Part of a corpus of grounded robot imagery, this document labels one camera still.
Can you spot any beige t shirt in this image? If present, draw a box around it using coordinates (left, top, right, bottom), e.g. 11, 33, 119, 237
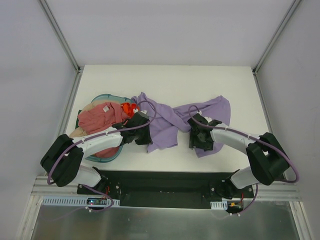
68, 100, 107, 137

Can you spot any aluminium frame post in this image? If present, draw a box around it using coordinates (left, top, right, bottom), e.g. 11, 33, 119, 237
37, 0, 81, 73
252, 0, 303, 76

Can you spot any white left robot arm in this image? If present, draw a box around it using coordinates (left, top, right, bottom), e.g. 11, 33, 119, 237
40, 111, 155, 195

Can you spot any orange red t shirt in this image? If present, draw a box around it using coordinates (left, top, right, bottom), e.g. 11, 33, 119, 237
120, 102, 140, 118

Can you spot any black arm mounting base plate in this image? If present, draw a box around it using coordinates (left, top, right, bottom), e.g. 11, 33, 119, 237
76, 169, 260, 208

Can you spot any white slotted cable duct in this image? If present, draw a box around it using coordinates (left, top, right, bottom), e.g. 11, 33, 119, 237
210, 200, 228, 211
42, 196, 120, 208

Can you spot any dark green t shirt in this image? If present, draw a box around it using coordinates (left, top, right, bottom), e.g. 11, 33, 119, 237
75, 109, 82, 129

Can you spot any left white slotted cable duct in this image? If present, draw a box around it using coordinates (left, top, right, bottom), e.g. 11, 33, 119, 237
42, 196, 120, 208

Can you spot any pink t shirt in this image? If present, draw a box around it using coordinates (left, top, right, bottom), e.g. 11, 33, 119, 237
76, 102, 131, 159

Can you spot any right aluminium frame post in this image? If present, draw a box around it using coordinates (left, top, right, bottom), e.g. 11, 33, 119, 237
252, 0, 303, 76

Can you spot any teal plastic laundry basket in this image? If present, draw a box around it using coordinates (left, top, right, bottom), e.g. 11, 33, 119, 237
84, 93, 135, 165

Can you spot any left aluminium frame post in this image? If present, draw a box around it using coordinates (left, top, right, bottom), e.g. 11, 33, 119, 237
37, 0, 81, 73

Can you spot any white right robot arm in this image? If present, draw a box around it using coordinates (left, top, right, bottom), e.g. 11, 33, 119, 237
188, 112, 291, 198

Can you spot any right white slotted cable duct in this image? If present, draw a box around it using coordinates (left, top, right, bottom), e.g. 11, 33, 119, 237
210, 200, 228, 211

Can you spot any lavender t shirt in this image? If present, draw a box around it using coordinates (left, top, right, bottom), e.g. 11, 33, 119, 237
131, 92, 231, 153

